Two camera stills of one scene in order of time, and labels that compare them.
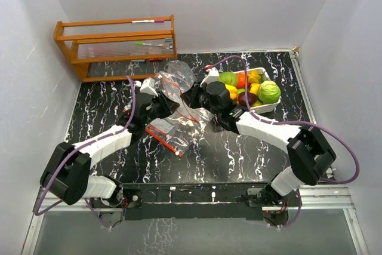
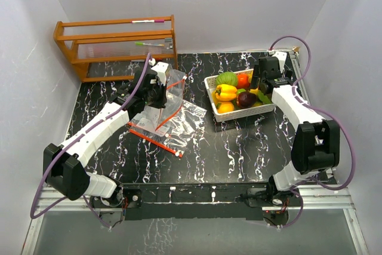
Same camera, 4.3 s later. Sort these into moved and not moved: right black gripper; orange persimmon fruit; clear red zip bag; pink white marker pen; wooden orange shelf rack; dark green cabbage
Moved: clear red zip bag; right black gripper
Not moved: orange persimmon fruit; pink white marker pen; dark green cabbage; wooden orange shelf rack
